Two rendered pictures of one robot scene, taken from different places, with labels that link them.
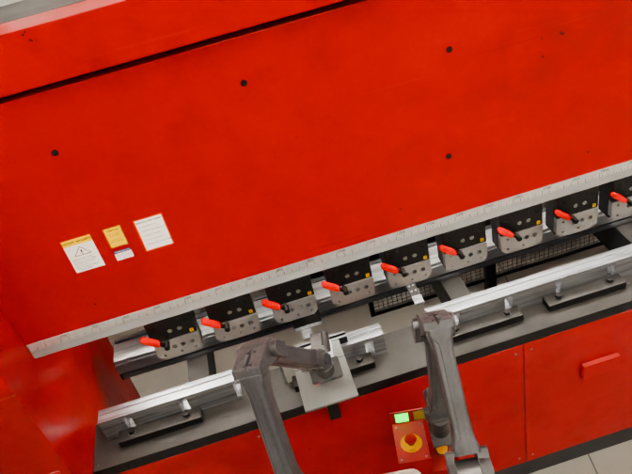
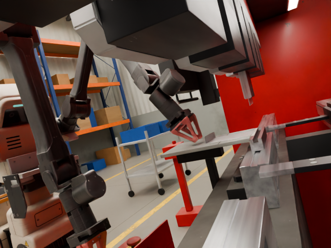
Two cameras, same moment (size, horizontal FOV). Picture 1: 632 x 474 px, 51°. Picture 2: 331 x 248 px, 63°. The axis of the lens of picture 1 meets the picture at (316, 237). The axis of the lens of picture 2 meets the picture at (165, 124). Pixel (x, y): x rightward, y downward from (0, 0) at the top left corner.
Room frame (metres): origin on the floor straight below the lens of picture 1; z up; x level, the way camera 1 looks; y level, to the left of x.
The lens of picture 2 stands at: (1.82, -0.70, 1.12)
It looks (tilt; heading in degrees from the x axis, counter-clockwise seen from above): 2 degrees down; 118
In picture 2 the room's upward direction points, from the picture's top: 15 degrees counter-clockwise
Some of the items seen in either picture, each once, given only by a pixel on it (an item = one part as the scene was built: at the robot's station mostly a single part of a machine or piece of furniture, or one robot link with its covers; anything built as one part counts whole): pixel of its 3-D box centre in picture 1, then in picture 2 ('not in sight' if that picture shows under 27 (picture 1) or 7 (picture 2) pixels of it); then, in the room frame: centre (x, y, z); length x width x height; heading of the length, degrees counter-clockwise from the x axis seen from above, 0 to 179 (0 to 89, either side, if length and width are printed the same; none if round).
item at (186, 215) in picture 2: not in sight; (182, 181); (0.60, 1.68, 0.41); 0.25 x 0.20 x 0.83; 4
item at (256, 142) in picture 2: (319, 344); (258, 137); (1.69, 0.08, 0.98); 0.20 x 0.03 x 0.03; 94
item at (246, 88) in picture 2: (306, 318); (247, 88); (1.68, 0.10, 1.13); 0.10 x 0.02 x 0.10; 94
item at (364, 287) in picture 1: (347, 275); (224, 34); (1.69, -0.07, 1.26); 0.15 x 0.09 x 0.17; 94
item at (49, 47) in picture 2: not in sight; (84, 105); (-3.88, 5.46, 1.95); 2.70 x 0.98 x 3.90; 85
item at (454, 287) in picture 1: (438, 270); not in sight; (2.11, -0.47, 0.81); 0.64 x 0.08 x 0.14; 4
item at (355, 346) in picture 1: (332, 353); (263, 162); (1.69, 0.05, 0.92); 0.39 x 0.06 x 0.10; 94
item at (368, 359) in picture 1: (333, 371); (245, 174); (1.63, 0.06, 0.89); 0.30 x 0.05 x 0.03; 94
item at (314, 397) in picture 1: (323, 373); (209, 142); (1.54, 0.09, 1.00); 0.26 x 0.18 x 0.01; 4
